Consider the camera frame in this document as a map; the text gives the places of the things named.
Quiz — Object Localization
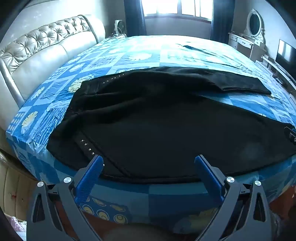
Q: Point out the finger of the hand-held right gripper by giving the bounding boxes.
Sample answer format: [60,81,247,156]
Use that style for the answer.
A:
[283,126,296,145]

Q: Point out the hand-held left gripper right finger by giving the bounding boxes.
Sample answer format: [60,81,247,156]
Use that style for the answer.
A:
[194,155,274,241]

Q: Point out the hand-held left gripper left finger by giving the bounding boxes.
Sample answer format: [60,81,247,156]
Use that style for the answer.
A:
[26,155,104,241]

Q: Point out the black pants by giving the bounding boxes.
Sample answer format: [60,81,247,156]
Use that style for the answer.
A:
[46,66,296,184]

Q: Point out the white television stand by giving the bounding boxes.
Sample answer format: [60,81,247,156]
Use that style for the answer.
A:
[254,54,296,93]

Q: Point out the flat screen television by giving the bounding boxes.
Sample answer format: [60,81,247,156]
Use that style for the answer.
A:
[275,39,296,75]

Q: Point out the pink cloth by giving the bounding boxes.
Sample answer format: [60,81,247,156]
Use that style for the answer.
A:
[7,215,27,241]

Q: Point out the white dressing table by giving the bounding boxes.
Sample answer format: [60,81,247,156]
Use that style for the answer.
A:
[228,32,264,61]

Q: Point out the white oval vanity mirror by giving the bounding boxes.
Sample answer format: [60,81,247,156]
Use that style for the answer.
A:
[245,9,265,45]

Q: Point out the beige tufted headboard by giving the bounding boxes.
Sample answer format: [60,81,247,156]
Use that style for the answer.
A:
[0,14,106,151]

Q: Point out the blue patterned bed sheet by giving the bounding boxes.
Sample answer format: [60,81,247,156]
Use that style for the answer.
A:
[5,35,296,234]

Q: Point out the dark blue curtain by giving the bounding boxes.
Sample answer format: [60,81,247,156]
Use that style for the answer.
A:
[210,0,236,44]
[124,0,147,36]

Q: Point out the white box fan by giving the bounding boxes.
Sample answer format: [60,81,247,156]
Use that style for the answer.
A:
[114,20,126,37]

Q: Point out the bright window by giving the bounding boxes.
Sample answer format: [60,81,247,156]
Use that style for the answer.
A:
[141,0,214,22]

